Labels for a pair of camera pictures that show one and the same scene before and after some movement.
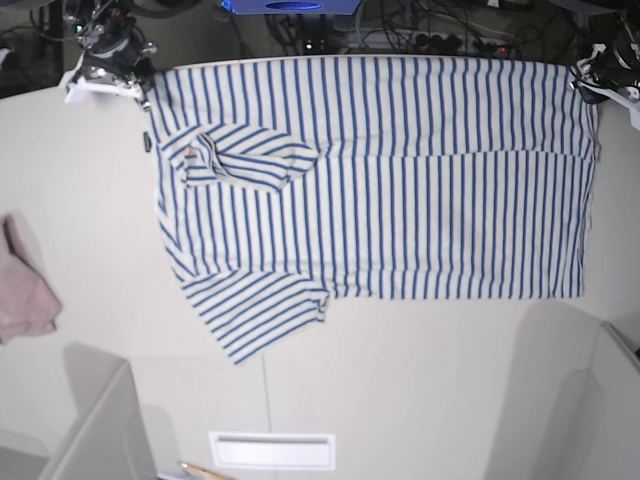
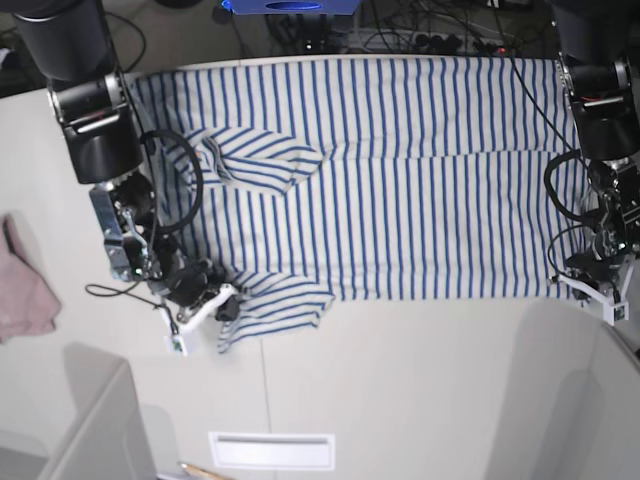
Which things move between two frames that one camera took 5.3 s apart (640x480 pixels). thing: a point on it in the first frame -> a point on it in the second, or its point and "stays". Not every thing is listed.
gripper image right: x=595 y=75 -> x=595 y=273
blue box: x=292 y=7 stays
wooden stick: x=202 y=472 stays
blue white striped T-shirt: x=285 y=182 stays
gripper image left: x=115 y=54 -> x=199 y=285
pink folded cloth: x=28 y=302 stays
